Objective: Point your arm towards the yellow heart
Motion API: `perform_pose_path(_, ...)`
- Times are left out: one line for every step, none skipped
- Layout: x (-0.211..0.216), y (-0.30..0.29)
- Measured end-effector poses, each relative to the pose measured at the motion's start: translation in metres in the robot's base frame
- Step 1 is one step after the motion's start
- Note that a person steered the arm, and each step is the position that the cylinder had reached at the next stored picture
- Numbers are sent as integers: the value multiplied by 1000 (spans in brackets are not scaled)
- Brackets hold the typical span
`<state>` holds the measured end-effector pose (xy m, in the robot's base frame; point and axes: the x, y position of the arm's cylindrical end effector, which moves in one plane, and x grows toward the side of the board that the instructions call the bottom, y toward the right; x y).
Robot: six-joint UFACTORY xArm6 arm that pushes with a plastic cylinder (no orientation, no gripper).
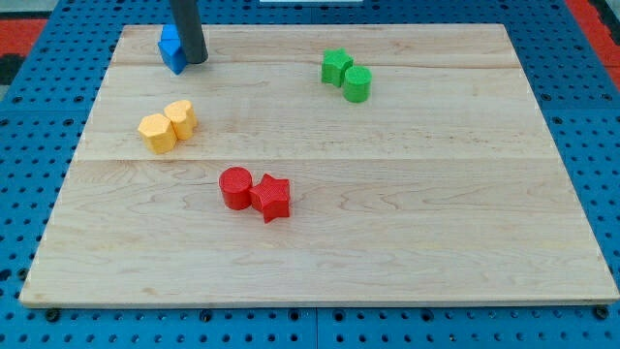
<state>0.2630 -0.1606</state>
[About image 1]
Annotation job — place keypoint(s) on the yellow heart block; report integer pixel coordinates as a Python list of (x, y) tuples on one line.
[(182, 117)]

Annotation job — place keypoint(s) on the red star block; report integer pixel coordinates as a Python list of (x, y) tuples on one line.
[(271, 197)]

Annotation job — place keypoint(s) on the red cylinder block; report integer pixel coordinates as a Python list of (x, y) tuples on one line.
[(235, 183)]

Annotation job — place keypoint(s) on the green cylinder block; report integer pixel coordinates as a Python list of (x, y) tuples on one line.
[(356, 84)]

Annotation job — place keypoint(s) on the green star block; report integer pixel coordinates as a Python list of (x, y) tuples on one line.
[(335, 63)]

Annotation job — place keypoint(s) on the light wooden board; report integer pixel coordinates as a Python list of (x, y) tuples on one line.
[(443, 188)]

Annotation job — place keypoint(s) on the yellow hexagon block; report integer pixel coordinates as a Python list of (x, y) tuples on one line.
[(157, 133)]

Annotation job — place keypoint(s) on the blue triangular block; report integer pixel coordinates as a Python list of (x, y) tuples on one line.
[(173, 55)]

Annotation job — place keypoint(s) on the blue cube block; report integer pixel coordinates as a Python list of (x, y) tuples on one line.
[(169, 33)]

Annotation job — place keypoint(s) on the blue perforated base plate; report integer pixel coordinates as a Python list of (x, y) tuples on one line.
[(43, 112)]

